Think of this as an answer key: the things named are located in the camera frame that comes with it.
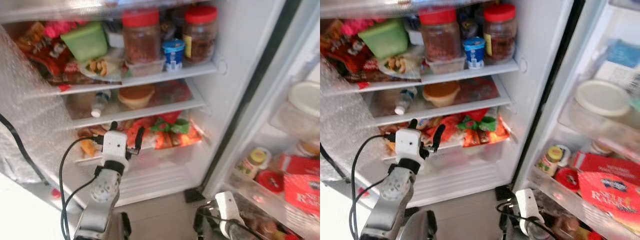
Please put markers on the orange plastic bowl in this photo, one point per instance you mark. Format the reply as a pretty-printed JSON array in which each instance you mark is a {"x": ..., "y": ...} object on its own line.
[
  {"x": 441, "y": 95},
  {"x": 136, "y": 97}
]

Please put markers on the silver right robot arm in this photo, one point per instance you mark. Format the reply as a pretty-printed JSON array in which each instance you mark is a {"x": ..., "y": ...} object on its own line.
[
  {"x": 239, "y": 232},
  {"x": 537, "y": 231}
]

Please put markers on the glass fridge shelf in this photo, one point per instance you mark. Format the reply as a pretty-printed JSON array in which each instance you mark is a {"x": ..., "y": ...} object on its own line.
[
  {"x": 470, "y": 108},
  {"x": 470, "y": 73},
  {"x": 165, "y": 111},
  {"x": 165, "y": 76}
]

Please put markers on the white fridge door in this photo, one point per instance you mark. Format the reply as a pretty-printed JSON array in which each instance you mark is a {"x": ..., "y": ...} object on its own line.
[
  {"x": 600, "y": 20},
  {"x": 295, "y": 60}
]

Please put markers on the bottle with white cap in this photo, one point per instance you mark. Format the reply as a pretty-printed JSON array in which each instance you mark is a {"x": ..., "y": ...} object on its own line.
[
  {"x": 404, "y": 101},
  {"x": 100, "y": 104}
]

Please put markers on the brown food pieces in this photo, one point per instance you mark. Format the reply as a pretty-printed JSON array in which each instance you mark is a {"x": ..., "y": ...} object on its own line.
[
  {"x": 89, "y": 145},
  {"x": 389, "y": 145}
]

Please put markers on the green red snack packet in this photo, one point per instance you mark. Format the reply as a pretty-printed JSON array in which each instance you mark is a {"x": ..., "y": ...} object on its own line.
[
  {"x": 477, "y": 123},
  {"x": 172, "y": 126}
]

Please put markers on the orange snack packet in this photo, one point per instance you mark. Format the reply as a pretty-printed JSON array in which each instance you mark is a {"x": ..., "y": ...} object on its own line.
[
  {"x": 487, "y": 137},
  {"x": 180, "y": 140}
]

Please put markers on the dark red packet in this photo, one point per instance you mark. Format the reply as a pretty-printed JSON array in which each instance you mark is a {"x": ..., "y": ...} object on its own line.
[
  {"x": 477, "y": 89},
  {"x": 175, "y": 91}
]

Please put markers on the plate with food rolls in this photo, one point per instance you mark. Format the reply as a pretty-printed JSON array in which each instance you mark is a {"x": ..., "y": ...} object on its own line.
[
  {"x": 399, "y": 65},
  {"x": 100, "y": 67}
]

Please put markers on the clear plastic food container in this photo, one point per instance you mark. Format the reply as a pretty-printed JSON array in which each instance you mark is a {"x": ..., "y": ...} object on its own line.
[
  {"x": 445, "y": 66},
  {"x": 145, "y": 69}
]

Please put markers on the robot left leg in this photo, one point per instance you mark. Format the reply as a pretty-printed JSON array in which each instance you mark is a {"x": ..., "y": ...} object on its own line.
[
  {"x": 425, "y": 227},
  {"x": 125, "y": 225}
]

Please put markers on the white jug red cap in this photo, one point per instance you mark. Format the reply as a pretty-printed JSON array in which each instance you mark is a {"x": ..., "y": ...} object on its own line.
[{"x": 55, "y": 193}]

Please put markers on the brown jar red lid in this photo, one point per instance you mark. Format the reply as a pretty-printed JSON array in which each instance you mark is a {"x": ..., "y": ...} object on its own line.
[
  {"x": 439, "y": 40},
  {"x": 141, "y": 42}
]

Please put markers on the green plastic container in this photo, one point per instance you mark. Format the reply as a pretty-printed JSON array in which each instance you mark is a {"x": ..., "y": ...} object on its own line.
[
  {"x": 384, "y": 40},
  {"x": 86, "y": 42}
]

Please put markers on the blue white yogurt cup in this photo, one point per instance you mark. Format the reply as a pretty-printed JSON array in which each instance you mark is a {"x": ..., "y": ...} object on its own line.
[
  {"x": 474, "y": 52},
  {"x": 173, "y": 55}
]

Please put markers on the red brown snack packet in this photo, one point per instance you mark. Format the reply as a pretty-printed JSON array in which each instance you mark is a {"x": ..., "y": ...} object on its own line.
[
  {"x": 42, "y": 52},
  {"x": 345, "y": 50}
]

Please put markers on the clear container white lid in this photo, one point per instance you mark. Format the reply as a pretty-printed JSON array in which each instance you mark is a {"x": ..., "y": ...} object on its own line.
[
  {"x": 305, "y": 97},
  {"x": 602, "y": 97}
]

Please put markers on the pink packet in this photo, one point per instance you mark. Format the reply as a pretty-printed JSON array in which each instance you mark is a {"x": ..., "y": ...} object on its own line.
[
  {"x": 359, "y": 26},
  {"x": 57, "y": 29}
]

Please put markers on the small jar yellow lid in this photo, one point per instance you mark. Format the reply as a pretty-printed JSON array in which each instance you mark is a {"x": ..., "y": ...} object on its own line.
[
  {"x": 256, "y": 160},
  {"x": 552, "y": 157}
]

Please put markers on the red lid jar yellow label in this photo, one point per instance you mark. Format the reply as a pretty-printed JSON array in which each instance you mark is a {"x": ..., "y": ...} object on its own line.
[
  {"x": 201, "y": 37},
  {"x": 500, "y": 35}
]

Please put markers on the grey refrigerator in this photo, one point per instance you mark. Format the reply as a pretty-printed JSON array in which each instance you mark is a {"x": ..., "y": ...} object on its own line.
[
  {"x": 542, "y": 75},
  {"x": 240, "y": 75}
]

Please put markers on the flat red box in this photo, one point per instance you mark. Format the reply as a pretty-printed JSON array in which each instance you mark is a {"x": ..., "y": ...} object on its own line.
[
  {"x": 300, "y": 164},
  {"x": 605, "y": 162}
]

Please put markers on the red raisin box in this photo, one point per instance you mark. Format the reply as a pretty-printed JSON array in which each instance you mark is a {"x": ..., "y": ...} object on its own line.
[
  {"x": 612, "y": 197},
  {"x": 304, "y": 195}
]

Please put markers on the round red lid container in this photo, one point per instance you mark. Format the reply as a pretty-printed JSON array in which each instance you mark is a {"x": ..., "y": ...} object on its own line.
[
  {"x": 567, "y": 180},
  {"x": 270, "y": 182}
]

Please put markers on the blue white carton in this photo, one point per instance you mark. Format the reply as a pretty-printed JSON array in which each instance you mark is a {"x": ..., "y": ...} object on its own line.
[{"x": 622, "y": 57}]

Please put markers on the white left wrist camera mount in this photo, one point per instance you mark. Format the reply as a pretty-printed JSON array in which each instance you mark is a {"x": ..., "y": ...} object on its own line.
[
  {"x": 115, "y": 145},
  {"x": 408, "y": 144}
]

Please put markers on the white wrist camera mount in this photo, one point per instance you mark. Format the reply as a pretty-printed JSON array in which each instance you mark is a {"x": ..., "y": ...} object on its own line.
[
  {"x": 229, "y": 207},
  {"x": 528, "y": 205},
  {"x": 408, "y": 144},
  {"x": 115, "y": 145}
]

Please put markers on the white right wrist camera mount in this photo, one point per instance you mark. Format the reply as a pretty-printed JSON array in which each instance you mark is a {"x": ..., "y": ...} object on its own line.
[
  {"x": 528, "y": 205},
  {"x": 229, "y": 207}
]

